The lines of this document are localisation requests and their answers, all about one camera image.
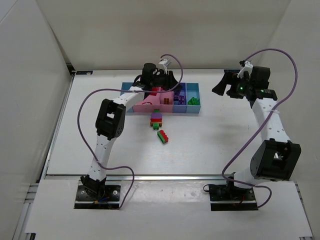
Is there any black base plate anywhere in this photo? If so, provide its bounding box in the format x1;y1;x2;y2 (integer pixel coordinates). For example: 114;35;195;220
202;183;258;212
73;183;121;210

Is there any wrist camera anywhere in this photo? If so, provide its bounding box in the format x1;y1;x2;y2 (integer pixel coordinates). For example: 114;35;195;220
158;58;171;73
237;60;254;79

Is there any brown lego brick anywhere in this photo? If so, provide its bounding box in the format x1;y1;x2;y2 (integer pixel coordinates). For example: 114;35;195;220
163;98;170;105

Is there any white table board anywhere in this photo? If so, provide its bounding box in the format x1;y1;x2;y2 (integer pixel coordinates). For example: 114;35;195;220
47;70;258;176

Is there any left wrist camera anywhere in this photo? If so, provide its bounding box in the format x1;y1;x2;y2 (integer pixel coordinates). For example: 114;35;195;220
158;58;171;73

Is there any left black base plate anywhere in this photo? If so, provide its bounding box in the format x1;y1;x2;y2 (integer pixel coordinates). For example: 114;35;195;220
73;183;121;210

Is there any purple green red lego stack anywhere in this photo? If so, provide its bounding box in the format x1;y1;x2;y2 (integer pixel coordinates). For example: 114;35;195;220
149;109;163;131

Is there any left light blue bin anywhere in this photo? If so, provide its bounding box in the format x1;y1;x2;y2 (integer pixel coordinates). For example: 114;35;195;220
120;82;138;114

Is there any red flower lego brick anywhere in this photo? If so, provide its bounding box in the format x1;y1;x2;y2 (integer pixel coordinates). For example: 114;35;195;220
142;101;153;105

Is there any large pink bin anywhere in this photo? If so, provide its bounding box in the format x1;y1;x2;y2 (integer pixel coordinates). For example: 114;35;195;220
133;93;160;113

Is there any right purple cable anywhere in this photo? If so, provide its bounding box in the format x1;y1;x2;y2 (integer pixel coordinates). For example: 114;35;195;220
221;48;300;209

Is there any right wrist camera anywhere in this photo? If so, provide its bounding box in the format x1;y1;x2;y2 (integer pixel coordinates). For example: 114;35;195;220
237;60;254;79

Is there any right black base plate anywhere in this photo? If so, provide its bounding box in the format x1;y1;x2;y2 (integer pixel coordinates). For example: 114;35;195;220
202;183;258;212

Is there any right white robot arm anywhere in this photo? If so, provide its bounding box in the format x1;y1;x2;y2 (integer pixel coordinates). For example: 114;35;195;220
212;62;302;200

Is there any dark blue bin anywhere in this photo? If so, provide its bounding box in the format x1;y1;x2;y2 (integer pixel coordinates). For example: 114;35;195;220
173;83;187;114

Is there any right light blue bin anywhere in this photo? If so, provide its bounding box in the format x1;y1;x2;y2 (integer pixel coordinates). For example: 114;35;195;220
186;82;201;114

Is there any narrow pink bin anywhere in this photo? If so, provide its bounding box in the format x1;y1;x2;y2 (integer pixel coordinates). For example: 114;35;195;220
159;88;174;113

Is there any green lego brick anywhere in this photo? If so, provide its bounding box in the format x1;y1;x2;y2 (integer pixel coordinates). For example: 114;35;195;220
187;97;200;106

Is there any light blue bin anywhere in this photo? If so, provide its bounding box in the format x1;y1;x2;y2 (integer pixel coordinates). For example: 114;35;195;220
186;82;201;114
120;82;138;114

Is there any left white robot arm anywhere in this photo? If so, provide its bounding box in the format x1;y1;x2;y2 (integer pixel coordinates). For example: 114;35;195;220
77;63;180;200

